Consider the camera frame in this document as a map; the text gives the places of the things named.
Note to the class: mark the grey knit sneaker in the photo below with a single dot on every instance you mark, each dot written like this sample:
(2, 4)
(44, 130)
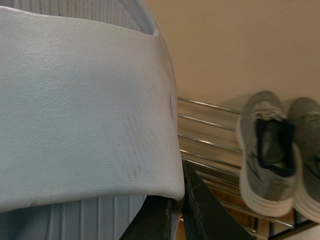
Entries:
(304, 114)
(268, 173)

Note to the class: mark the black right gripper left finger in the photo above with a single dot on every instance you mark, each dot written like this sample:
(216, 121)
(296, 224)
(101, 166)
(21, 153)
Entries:
(153, 221)

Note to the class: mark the light blue slide sandal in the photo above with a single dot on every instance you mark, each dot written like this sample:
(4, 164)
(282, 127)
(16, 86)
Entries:
(88, 118)

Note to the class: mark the black metal shoe rack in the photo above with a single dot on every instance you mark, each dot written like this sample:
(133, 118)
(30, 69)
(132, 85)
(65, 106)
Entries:
(207, 138)

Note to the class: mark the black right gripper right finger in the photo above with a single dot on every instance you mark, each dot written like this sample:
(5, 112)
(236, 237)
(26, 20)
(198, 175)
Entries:
(204, 216)

